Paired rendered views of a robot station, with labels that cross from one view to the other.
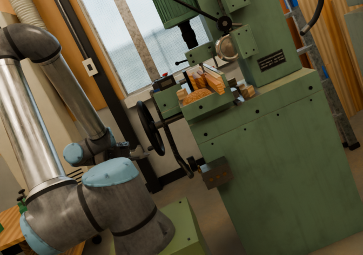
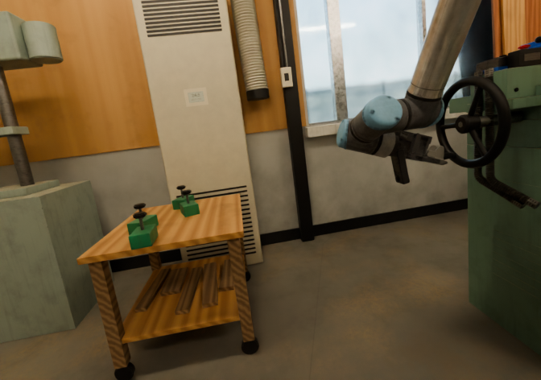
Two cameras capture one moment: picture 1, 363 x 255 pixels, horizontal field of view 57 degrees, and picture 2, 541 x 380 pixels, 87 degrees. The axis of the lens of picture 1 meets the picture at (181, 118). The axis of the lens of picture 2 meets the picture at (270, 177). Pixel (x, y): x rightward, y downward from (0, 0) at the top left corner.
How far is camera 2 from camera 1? 1.19 m
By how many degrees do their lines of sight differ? 7
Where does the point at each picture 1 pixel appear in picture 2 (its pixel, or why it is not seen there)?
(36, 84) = (231, 69)
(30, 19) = not seen: outside the picture
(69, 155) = (382, 112)
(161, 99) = (515, 80)
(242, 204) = not seen: outside the picture
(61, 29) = (266, 27)
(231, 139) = not seen: outside the picture
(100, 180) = not seen: outside the picture
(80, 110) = (464, 23)
